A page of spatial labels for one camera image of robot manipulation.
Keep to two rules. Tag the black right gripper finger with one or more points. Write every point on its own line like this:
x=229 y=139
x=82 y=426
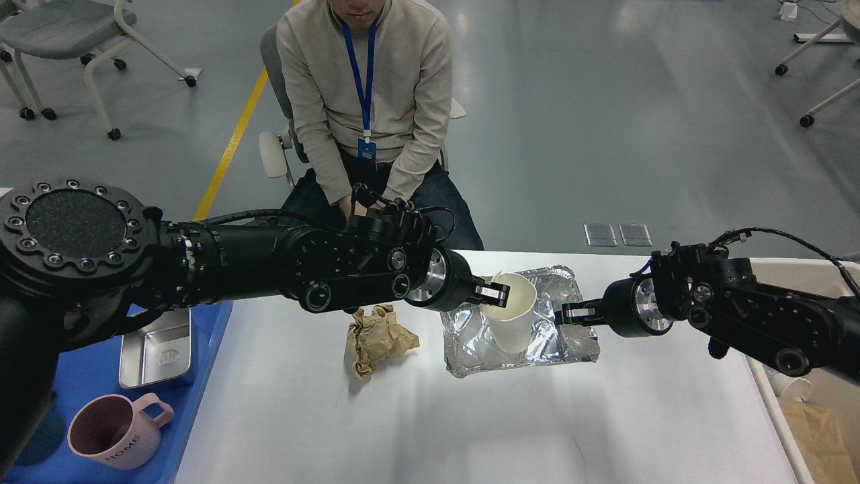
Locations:
x=584 y=313

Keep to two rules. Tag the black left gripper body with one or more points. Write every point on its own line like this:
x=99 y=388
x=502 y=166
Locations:
x=449 y=283

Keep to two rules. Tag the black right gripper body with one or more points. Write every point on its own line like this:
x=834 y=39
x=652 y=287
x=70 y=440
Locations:
x=629 y=307

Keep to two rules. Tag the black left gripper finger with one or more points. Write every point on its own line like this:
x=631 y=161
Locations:
x=488 y=292

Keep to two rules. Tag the white paper cup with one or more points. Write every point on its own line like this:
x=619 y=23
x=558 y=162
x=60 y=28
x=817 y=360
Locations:
x=511 y=326

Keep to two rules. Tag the aluminium foil container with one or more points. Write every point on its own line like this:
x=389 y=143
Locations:
x=470 y=346

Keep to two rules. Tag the brown paper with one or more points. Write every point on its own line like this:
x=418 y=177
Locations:
x=820 y=441
x=376 y=336

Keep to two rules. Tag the stainless steel rectangular tray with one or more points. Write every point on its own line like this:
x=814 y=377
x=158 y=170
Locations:
x=160 y=355

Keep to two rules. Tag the pink HOME mug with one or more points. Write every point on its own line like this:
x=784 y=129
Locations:
x=119 y=432

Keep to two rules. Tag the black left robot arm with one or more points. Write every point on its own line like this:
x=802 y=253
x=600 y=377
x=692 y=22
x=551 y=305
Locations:
x=84 y=261

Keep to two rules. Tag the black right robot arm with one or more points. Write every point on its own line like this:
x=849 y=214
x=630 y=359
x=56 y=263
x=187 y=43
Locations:
x=787 y=329

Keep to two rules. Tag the right metal floor plate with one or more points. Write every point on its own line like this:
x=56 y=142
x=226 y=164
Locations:
x=633 y=234

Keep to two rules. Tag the metal floor plate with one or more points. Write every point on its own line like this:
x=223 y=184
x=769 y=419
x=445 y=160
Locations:
x=600 y=234
x=633 y=234

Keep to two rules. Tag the left metal floor plate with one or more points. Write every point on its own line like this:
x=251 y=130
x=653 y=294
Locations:
x=600 y=234

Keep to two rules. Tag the white cup in bin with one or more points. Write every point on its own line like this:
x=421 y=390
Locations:
x=788 y=387

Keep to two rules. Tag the beige plastic bin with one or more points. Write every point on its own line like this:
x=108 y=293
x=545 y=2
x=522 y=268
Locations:
x=830 y=392

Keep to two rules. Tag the seated person in beige sweater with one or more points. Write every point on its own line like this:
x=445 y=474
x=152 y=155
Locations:
x=373 y=78

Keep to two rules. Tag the brown paper in bin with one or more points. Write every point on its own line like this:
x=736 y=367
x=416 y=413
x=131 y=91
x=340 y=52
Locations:
x=820 y=441

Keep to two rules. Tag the white power adapter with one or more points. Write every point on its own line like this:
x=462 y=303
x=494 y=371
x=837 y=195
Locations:
x=788 y=11

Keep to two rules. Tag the blue plastic tray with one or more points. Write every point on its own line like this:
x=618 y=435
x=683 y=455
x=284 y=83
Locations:
x=93 y=371

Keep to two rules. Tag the white grey rolling chair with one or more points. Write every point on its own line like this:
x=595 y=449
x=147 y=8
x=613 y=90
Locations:
x=76 y=29

